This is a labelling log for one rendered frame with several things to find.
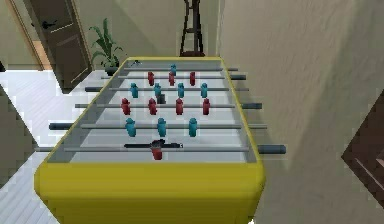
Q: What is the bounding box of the dark wooden coat stand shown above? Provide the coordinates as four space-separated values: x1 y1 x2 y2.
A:
179 0 206 58

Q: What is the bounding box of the yellow foosball table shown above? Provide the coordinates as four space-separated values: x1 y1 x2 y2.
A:
33 56 287 224

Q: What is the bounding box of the green house plant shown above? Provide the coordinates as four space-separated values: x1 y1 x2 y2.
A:
88 17 124 77

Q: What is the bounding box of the black door handle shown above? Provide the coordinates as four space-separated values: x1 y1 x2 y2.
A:
31 20 58 30

